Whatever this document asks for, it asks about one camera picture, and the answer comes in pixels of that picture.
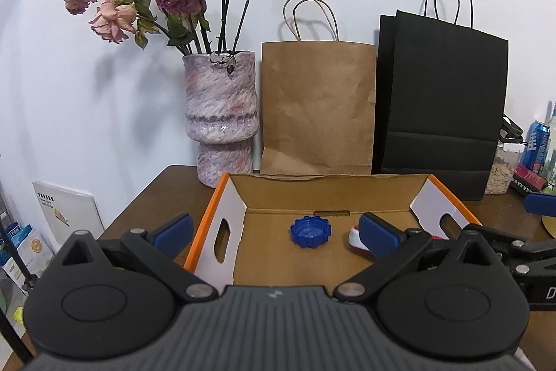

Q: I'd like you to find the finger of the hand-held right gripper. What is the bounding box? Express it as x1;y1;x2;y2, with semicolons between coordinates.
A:
523;192;556;240
463;223;556;277

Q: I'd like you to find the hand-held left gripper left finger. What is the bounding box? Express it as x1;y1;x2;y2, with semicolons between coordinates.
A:
52;213;218;304

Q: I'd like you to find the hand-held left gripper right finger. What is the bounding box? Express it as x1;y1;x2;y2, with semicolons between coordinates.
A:
332;212;501;305

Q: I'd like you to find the orange cardboard box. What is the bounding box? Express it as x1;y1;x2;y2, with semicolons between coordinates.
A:
183;172;483;287

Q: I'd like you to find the red and white plastic object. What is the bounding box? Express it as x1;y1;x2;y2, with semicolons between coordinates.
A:
347;224;378;255

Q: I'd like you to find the dark red box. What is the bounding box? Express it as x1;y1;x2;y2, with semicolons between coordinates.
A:
510;164;550;195

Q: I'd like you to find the clear oat storage container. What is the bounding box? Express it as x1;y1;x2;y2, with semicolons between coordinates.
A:
484;114;526;195

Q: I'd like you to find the blue drink can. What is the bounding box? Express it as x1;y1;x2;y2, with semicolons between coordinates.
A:
519;120;552;174

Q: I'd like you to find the blue bottle cap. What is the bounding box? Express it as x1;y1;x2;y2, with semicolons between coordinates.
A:
290;215;332;249

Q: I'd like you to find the white board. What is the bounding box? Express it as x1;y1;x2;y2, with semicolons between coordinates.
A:
32;180;105;254

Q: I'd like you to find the mottled pink ceramic vase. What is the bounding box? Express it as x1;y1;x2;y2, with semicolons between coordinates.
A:
182;51;260;188

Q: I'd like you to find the brown paper bag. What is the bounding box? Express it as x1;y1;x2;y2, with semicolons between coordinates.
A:
260;0;377;176

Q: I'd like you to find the black paper bag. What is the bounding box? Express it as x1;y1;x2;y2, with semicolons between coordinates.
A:
371;0;510;201

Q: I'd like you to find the white package gold circle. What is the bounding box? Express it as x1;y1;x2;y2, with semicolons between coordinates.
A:
2;229;57;298

